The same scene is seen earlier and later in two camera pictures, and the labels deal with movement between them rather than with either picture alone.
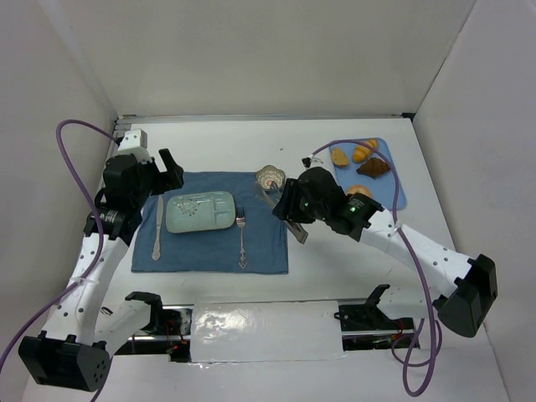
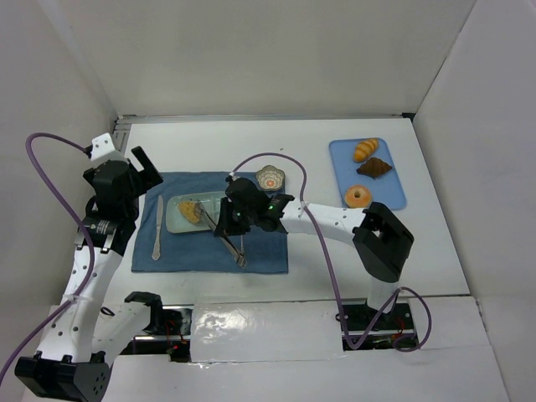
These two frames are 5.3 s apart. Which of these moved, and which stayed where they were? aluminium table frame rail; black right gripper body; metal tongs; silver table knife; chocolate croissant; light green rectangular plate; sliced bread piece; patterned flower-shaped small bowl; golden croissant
Moved: metal tongs; sliced bread piece; black right gripper body
Stayed: chocolate croissant; aluminium table frame rail; patterned flower-shaped small bowl; silver table knife; light green rectangular plate; golden croissant
